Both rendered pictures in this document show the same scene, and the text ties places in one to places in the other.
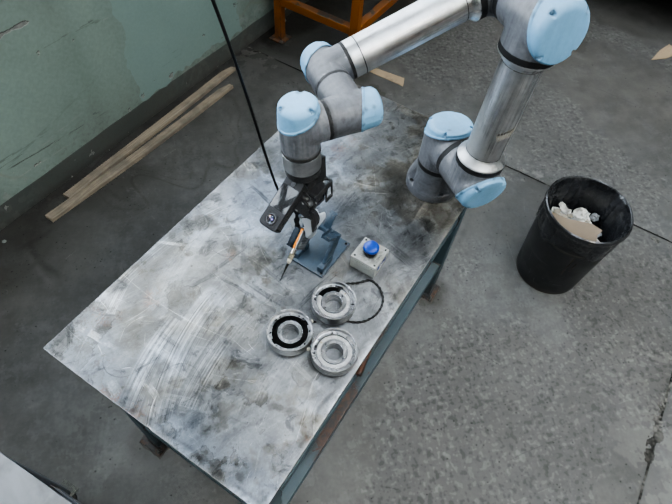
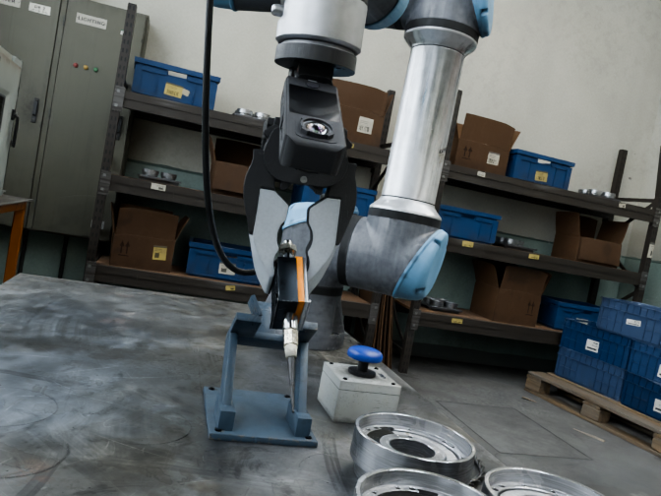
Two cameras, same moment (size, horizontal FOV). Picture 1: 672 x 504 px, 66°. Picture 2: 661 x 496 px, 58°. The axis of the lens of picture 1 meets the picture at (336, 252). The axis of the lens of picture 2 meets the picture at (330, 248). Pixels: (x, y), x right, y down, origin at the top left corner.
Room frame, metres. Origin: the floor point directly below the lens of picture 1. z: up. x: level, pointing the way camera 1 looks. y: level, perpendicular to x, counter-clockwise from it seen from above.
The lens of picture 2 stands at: (0.30, 0.42, 1.02)
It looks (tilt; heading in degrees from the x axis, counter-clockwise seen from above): 3 degrees down; 316
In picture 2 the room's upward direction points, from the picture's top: 11 degrees clockwise
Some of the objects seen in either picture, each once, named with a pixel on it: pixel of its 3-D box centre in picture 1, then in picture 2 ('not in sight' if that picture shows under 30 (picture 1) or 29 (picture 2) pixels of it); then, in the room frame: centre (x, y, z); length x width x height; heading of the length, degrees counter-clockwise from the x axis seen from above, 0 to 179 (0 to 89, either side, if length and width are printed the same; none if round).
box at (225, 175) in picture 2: not in sight; (240, 168); (3.69, -1.88, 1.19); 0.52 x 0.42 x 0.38; 62
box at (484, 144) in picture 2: not in sight; (470, 147); (2.93, -3.34, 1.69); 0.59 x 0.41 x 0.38; 67
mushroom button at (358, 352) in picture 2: (370, 251); (362, 369); (0.74, -0.08, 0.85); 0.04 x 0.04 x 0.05
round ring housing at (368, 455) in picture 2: (333, 303); (410, 457); (0.60, -0.01, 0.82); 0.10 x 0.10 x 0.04
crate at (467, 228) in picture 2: not in sight; (454, 222); (2.94, -3.34, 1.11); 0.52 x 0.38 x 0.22; 62
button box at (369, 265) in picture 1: (370, 255); (356, 390); (0.74, -0.09, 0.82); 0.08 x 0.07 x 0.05; 152
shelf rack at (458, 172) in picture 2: not in sight; (523, 251); (2.65, -3.89, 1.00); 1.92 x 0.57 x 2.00; 62
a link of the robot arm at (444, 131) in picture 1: (446, 141); (321, 241); (1.03, -0.26, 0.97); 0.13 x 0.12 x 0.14; 27
